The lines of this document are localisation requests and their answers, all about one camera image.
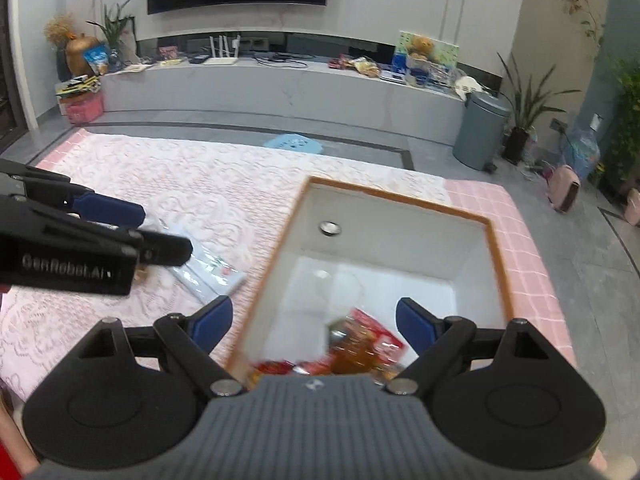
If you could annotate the green plant in glass vase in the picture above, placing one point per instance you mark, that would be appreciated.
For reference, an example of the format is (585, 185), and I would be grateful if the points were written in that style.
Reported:
(115, 30)

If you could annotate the pile of snack packets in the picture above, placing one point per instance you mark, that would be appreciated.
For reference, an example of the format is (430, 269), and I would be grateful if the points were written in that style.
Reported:
(357, 66)

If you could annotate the small pink box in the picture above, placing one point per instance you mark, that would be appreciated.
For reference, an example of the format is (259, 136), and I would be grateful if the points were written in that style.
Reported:
(168, 52)

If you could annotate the light blue plastic stool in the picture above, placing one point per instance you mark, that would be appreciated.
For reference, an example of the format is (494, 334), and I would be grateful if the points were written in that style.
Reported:
(295, 144)

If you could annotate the pink heater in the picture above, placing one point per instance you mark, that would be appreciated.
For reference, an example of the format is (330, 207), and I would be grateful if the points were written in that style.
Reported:
(565, 190)
(634, 207)

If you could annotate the pink lace tablecloth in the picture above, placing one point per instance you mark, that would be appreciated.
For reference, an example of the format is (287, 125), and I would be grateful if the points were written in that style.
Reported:
(175, 170)

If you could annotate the long-leaf potted plant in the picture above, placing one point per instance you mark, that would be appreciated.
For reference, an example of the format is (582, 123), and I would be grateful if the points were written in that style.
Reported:
(515, 146)

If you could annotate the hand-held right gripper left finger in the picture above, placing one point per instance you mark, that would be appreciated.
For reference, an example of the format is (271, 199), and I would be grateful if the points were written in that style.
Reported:
(215, 319)

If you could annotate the small black box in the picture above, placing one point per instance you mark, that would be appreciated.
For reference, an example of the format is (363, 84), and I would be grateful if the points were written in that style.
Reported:
(198, 59)

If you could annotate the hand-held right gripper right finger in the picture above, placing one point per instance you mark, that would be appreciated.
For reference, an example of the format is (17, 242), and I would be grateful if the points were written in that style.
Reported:
(415, 324)

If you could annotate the clear bag of fried snacks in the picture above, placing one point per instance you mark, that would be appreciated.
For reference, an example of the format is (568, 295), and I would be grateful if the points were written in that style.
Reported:
(210, 270)

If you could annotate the red and white snack packet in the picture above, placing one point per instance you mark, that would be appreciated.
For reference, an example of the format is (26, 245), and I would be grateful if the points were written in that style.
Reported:
(280, 369)

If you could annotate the grey stone media bench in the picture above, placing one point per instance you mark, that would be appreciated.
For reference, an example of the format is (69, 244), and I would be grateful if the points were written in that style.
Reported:
(300, 90)

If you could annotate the stack of flat packets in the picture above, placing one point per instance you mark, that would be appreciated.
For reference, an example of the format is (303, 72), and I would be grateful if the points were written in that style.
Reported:
(77, 86)

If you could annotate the white plush item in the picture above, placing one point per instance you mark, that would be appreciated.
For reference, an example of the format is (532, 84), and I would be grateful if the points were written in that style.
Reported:
(467, 85)

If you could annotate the blue water jug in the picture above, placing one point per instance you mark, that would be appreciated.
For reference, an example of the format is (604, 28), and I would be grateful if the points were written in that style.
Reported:
(582, 152)

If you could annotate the wall power outlet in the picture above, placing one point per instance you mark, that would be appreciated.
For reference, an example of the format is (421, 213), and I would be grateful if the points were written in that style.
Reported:
(559, 126)

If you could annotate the green teddy bear picture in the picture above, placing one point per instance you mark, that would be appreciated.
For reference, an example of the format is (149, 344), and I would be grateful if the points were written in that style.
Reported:
(425, 47)

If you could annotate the large leafy green plant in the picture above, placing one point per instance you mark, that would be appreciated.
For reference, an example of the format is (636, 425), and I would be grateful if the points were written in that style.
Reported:
(625, 125)

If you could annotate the white router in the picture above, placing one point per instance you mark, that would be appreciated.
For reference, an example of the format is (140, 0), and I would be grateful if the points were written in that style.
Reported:
(220, 61)

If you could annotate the pile of blue packages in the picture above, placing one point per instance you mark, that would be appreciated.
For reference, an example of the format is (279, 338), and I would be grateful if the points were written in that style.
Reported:
(415, 74)

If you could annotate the person's red clothing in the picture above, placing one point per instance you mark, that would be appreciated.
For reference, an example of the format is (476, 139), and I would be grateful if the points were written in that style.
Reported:
(10, 460)

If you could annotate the blue snack bag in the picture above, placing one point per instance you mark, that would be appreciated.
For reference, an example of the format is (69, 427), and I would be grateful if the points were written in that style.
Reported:
(97, 60)

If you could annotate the pink storage box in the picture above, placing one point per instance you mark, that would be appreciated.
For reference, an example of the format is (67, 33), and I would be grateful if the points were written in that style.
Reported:
(82, 109)

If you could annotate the grey trash bin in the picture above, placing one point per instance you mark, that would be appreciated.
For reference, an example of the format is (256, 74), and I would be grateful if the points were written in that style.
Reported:
(480, 130)

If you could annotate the red-label packet of brown snacks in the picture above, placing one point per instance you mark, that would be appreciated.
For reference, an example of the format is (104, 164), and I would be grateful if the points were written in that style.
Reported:
(362, 347)

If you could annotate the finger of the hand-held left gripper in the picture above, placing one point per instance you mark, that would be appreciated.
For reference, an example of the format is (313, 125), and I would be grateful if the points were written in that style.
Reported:
(107, 212)
(165, 251)

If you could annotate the yellow papers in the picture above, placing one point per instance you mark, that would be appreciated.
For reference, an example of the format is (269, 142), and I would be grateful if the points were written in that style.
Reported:
(172, 62)

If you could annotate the white box with orange rim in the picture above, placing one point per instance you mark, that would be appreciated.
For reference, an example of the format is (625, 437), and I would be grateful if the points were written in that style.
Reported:
(380, 250)

